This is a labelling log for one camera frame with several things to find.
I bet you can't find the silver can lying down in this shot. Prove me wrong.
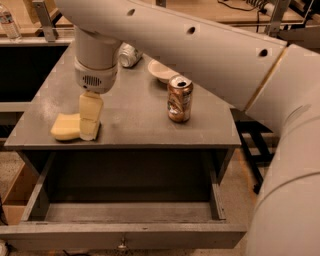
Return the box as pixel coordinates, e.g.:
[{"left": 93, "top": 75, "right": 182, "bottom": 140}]
[{"left": 119, "top": 43, "right": 142, "bottom": 68}]

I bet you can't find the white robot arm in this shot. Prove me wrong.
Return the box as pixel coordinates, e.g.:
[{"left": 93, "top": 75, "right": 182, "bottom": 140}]
[{"left": 55, "top": 0, "right": 320, "bottom": 256}]

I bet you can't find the grey cabinet with top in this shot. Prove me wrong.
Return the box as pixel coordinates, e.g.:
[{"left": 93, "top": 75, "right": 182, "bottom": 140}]
[{"left": 5, "top": 47, "right": 240, "bottom": 202}]

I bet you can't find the white paper bowl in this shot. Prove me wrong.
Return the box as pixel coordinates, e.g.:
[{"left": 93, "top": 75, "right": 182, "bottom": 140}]
[{"left": 148, "top": 60, "right": 177, "bottom": 84}]

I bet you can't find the cardboard box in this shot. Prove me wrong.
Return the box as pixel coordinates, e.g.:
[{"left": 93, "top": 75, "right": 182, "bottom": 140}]
[{"left": 2, "top": 164, "right": 37, "bottom": 225}]

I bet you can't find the upright brown soda can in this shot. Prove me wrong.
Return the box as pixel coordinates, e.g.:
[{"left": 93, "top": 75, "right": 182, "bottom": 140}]
[{"left": 167, "top": 75, "right": 193, "bottom": 123}]

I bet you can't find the open grey top drawer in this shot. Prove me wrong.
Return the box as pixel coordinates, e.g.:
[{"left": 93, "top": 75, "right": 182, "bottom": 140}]
[{"left": 1, "top": 154, "right": 246, "bottom": 250}]

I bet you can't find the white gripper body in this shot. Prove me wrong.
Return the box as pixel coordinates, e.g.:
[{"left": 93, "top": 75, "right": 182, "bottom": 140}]
[{"left": 74, "top": 56, "right": 118, "bottom": 94}]

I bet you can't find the foam-padded gripper finger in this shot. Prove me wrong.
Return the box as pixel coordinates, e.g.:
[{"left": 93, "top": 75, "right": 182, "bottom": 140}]
[{"left": 79, "top": 91, "right": 103, "bottom": 141}]

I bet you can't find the metal drawer knob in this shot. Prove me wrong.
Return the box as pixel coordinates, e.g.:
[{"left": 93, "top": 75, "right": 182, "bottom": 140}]
[{"left": 117, "top": 237, "right": 128, "bottom": 251}]

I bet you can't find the plastic water bottle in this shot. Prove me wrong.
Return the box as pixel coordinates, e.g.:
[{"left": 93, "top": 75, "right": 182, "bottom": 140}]
[{"left": 0, "top": 3, "right": 21, "bottom": 41}]

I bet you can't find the yellow sponge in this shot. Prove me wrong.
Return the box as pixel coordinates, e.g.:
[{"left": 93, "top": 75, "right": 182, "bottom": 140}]
[{"left": 51, "top": 113, "right": 80, "bottom": 141}]

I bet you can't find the black metal stand frame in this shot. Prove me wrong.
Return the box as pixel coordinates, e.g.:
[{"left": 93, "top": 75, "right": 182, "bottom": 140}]
[{"left": 235, "top": 121, "right": 274, "bottom": 194}]

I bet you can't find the black cable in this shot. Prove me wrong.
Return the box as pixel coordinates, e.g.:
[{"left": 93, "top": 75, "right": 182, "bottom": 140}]
[{"left": 216, "top": 0, "right": 278, "bottom": 21}]

